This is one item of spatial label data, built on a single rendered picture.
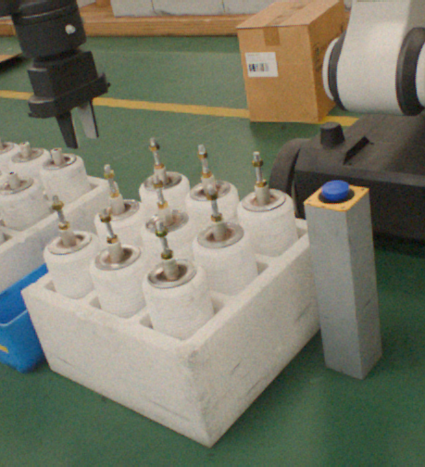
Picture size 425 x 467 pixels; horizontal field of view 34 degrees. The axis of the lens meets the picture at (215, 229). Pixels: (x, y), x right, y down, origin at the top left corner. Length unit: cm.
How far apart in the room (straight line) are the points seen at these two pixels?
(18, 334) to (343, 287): 60
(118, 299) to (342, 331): 35
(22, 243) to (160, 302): 49
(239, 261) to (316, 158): 43
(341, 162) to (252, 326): 46
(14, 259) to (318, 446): 70
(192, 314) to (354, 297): 24
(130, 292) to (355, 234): 35
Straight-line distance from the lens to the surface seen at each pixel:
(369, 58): 118
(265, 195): 116
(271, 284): 110
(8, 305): 141
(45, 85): 96
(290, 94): 215
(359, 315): 109
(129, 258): 109
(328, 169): 142
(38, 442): 121
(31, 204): 146
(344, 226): 99
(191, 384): 101
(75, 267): 116
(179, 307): 100
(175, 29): 356
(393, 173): 136
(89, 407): 123
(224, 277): 108
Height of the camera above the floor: 79
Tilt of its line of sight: 29 degrees down
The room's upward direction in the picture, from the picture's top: 12 degrees counter-clockwise
